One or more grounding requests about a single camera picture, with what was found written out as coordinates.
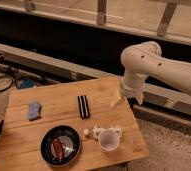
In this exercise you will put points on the black striped eraser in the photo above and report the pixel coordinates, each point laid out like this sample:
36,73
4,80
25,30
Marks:
83,107

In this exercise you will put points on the white plastic bottle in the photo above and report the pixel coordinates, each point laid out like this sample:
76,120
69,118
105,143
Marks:
97,129

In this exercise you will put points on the blue object on floor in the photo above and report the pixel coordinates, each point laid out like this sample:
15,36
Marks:
24,83

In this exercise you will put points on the black round pan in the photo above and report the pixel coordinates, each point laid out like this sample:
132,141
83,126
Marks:
70,141

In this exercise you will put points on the wooden cutting board table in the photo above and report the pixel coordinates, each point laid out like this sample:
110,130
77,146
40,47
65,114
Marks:
20,142

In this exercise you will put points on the blue sponge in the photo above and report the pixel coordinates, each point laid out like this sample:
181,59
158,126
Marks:
34,111

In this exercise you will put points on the red sausage in pan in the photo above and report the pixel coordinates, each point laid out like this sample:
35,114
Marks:
58,148

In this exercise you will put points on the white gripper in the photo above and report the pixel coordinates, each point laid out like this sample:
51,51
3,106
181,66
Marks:
125,91

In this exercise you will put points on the white plastic cup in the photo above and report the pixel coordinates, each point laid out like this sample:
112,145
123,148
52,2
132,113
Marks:
108,140

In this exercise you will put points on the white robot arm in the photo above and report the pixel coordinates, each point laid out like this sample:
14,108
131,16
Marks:
144,60

